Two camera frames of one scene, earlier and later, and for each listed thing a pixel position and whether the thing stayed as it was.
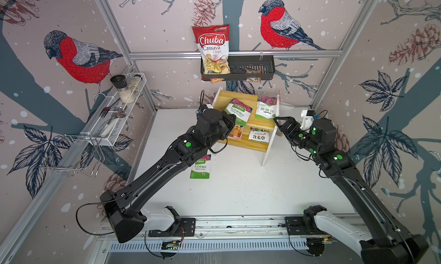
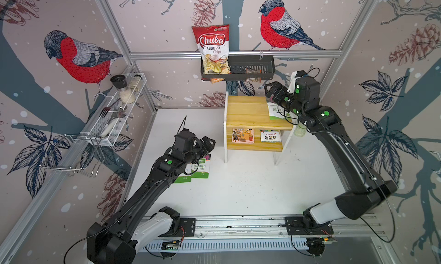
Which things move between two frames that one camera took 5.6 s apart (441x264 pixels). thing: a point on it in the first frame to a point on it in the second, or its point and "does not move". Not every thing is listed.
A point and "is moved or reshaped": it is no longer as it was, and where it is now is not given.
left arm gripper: [230, 123] to [204, 150]
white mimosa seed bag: [267, 107] is moved or reshaped
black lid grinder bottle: [126, 95] does not move
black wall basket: [254, 68] does not move
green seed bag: [242, 111] to [185, 177]
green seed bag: [201, 170] does not move
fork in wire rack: [105, 110] does not move
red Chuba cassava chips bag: [213, 42] does not move
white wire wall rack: [106, 123] does not move
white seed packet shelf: [256, 134] to [271, 136]
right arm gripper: [289, 121] to [275, 86]
